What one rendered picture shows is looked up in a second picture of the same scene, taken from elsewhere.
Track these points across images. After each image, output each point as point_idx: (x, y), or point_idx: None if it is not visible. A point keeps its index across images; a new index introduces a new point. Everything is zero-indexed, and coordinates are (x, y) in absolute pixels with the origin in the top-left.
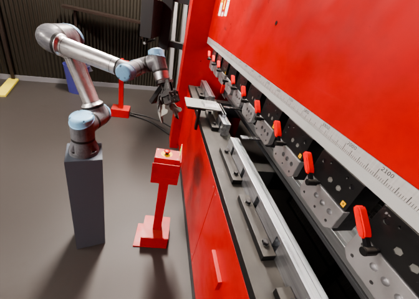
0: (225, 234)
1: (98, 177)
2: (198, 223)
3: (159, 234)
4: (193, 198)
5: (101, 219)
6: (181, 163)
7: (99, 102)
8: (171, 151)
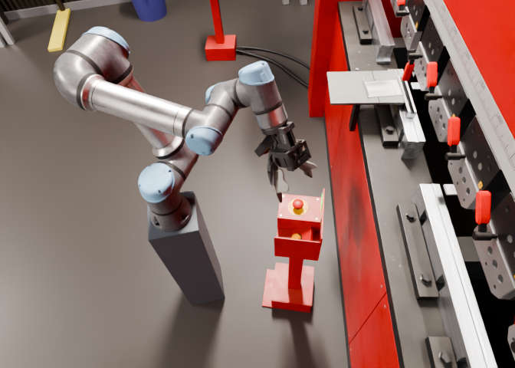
0: None
1: (198, 247)
2: (358, 307)
3: (298, 297)
4: (350, 253)
5: (214, 280)
6: (322, 240)
7: (176, 142)
8: (306, 198)
